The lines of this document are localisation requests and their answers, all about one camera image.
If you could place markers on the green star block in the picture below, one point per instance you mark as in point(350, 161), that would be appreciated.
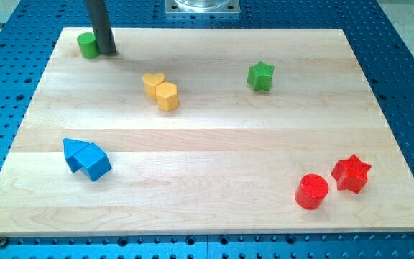
point(260, 76)

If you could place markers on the red star block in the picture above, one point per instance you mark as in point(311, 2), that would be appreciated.
point(351, 174)

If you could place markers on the light wooden board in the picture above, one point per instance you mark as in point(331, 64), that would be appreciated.
point(227, 160)

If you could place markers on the yellow hexagon block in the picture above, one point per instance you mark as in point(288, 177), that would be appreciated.
point(167, 96)

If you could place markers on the yellow heart block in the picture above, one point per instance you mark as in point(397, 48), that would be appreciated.
point(150, 81)

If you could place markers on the blue cube block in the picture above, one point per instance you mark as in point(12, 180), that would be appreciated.
point(92, 161)

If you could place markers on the red cylinder block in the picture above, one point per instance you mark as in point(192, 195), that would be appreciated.
point(311, 191)

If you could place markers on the blue triangle block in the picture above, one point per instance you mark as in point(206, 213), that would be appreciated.
point(70, 148)

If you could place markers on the green cylinder block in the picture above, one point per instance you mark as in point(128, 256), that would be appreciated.
point(87, 44)

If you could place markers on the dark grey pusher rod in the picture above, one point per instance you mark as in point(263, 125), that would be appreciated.
point(101, 25)

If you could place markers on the blue perforated metal table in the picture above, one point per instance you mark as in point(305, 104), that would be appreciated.
point(28, 34)

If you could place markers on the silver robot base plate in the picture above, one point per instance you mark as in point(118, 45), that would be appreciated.
point(202, 6)

